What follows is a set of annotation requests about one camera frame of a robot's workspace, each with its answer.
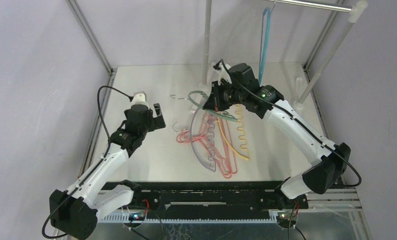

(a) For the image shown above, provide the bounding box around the green wavy hanger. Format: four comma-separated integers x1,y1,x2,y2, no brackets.
170,90,238,122

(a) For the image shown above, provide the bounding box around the teal wavy hanger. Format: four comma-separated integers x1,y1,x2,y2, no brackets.
258,1,276,84

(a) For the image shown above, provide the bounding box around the purple wavy hanger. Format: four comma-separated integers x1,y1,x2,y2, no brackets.
172,109,217,172

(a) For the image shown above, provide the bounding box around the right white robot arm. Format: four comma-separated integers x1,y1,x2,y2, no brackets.
203,61,351,208

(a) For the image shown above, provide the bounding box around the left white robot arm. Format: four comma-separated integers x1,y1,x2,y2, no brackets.
45,103,166,240

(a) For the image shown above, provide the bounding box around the yellow wavy hanger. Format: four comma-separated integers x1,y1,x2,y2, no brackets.
216,104,250,161

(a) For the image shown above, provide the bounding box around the metal hanging rod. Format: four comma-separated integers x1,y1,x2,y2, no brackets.
268,0,353,13

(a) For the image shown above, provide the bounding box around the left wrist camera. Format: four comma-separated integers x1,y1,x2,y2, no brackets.
131,91,149,108

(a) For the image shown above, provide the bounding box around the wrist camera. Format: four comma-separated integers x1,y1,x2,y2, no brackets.
211,62,232,84
131,91,149,108

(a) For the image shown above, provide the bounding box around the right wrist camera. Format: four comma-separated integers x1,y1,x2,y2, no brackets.
211,62,232,84

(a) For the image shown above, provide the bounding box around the right black cable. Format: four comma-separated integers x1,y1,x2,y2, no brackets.
218,58,362,188

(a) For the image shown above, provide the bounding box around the black cable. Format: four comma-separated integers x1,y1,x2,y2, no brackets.
41,86,135,239
218,58,362,188

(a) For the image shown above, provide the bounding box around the pink wire hanger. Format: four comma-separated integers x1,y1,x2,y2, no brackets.
175,112,239,179

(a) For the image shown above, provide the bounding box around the red wire hanger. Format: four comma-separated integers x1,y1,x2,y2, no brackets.
175,112,239,179

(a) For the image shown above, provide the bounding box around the left black cable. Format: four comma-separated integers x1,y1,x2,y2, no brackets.
41,86,135,239

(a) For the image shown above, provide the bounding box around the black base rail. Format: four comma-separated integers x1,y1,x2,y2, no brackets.
95,180,310,221

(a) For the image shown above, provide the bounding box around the right aluminium frame post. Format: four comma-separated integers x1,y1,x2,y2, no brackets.
303,10,339,72

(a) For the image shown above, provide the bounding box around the aluminium frame post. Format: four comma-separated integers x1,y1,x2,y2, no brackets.
65,0,113,75
303,10,339,72

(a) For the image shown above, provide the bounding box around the left aluminium frame post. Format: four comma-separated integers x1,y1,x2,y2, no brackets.
65,0,113,75

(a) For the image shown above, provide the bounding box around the white clothes rack frame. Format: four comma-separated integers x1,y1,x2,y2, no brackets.
201,0,368,104

